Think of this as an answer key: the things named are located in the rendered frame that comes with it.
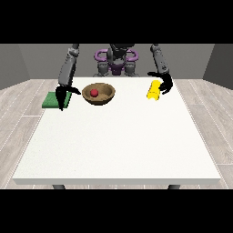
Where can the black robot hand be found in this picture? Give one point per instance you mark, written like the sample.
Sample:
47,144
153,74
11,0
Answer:
61,95
166,82

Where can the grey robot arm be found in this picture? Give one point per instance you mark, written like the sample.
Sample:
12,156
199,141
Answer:
160,60
67,69

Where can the green square pad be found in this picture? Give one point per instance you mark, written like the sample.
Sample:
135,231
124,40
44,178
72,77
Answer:
55,100

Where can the small red ball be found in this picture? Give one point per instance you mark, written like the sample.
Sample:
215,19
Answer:
94,93

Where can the brown wooden bowl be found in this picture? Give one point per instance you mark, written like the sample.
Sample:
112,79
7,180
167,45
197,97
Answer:
99,94

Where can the grey robot trunk purple rings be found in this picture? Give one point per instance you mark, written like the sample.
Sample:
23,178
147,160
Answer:
116,65

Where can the dark table leg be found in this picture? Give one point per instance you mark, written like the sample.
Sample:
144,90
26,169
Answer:
174,187
58,187

